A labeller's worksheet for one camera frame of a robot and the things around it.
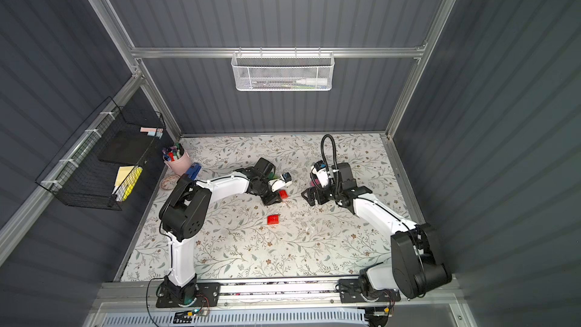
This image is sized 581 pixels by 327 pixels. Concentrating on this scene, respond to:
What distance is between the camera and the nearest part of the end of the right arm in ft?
2.11

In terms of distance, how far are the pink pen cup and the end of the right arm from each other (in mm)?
579

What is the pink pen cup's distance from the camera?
0.98 metres
